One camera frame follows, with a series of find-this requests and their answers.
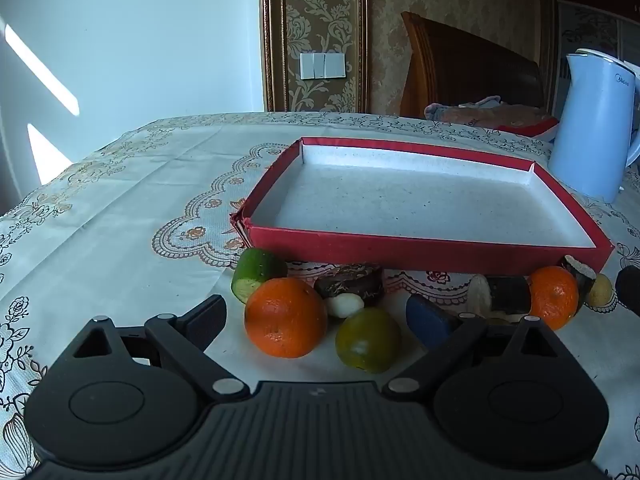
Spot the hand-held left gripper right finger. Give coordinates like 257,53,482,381
384,293,571,402

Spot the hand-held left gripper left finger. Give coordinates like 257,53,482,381
72,294,251,402

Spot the green citrus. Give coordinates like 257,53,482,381
335,307,402,374

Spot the green cucumber piece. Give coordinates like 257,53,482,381
230,247,288,306

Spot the large orange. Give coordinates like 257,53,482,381
244,276,329,359

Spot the red cardboard box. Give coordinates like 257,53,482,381
230,136,615,273

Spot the small orange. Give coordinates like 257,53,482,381
529,266,581,331

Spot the yellow round fruit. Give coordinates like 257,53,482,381
585,273,614,309

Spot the brown round fruit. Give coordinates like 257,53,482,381
615,265,640,311

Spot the small white lump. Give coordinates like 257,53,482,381
325,293,365,319

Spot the dark brown round cake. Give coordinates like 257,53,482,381
314,263,385,307

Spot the patterned pillow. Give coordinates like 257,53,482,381
424,95,560,137

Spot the light blue electric kettle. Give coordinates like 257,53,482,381
547,48,640,204

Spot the sliding door wardrobe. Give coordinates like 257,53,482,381
550,0,640,121

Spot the white wall switch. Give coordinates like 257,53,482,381
300,51,347,81

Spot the ornate framed wall panel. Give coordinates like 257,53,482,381
259,0,373,113

